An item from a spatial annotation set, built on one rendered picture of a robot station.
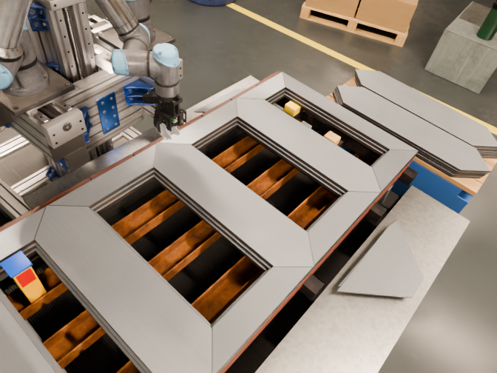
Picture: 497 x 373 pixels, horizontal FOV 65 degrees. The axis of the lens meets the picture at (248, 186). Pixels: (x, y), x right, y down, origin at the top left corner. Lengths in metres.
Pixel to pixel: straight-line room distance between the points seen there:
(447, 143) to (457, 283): 0.98
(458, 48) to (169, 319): 3.64
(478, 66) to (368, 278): 3.12
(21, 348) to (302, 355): 0.74
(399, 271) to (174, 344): 0.78
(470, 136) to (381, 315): 1.01
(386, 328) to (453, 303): 1.19
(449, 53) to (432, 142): 2.41
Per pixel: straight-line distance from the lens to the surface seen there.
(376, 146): 1.74
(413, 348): 2.28
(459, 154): 1.90
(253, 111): 1.70
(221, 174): 1.41
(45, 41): 1.72
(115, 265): 1.21
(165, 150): 1.49
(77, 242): 1.28
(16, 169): 2.49
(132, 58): 1.23
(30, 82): 1.49
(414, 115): 2.00
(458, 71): 4.27
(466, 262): 2.73
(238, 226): 1.27
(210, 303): 1.33
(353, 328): 1.32
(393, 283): 1.40
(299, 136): 1.63
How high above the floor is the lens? 1.89
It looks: 48 degrees down
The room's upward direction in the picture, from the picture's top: 10 degrees clockwise
